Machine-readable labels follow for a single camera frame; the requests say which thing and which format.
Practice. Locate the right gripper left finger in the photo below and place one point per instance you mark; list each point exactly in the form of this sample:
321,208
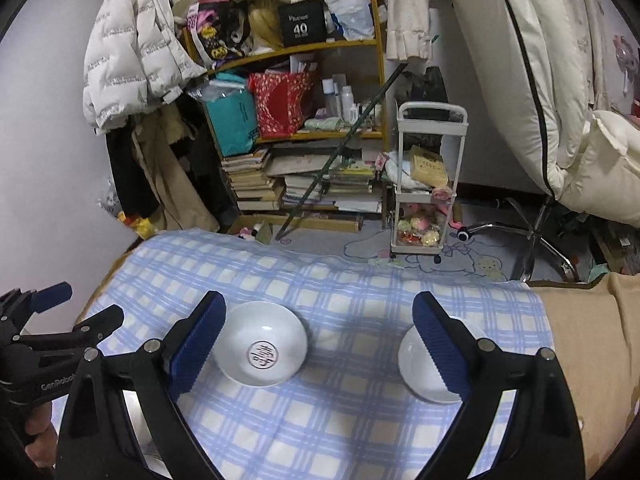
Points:
97,439

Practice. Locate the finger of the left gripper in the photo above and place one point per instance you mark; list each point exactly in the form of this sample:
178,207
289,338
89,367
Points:
40,301
98,327

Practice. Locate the teal bag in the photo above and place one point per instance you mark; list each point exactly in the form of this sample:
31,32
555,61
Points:
231,110

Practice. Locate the beige trench coat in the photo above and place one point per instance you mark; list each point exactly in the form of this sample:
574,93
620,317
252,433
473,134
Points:
179,205

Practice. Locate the white rolling cart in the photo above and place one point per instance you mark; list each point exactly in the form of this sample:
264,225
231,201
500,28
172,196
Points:
425,169

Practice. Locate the dark green pole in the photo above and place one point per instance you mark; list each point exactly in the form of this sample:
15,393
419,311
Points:
353,130

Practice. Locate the black box number 40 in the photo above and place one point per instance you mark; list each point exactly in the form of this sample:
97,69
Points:
302,22

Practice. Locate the yellow wooden bookshelf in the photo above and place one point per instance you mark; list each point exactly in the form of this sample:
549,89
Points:
278,72

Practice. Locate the person's left hand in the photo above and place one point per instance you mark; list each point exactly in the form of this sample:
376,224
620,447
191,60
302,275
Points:
42,450

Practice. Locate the chrome office chair base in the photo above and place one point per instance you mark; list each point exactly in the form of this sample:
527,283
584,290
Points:
532,231

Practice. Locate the small white plate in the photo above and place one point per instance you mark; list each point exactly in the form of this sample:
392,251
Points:
419,372

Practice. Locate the white puffer jacket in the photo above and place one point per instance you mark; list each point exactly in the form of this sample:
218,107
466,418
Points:
134,62

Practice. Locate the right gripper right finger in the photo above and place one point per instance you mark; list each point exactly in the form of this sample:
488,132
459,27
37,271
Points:
542,439

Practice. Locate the blue plaid tablecloth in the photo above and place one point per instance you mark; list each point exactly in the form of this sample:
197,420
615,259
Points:
346,414

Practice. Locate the red gift bag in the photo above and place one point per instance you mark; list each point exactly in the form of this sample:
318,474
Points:
282,102

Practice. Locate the small dish red emblem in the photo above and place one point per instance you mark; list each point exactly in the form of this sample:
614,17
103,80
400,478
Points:
261,344

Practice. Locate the stack of books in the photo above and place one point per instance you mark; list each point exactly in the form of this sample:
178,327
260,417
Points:
252,179

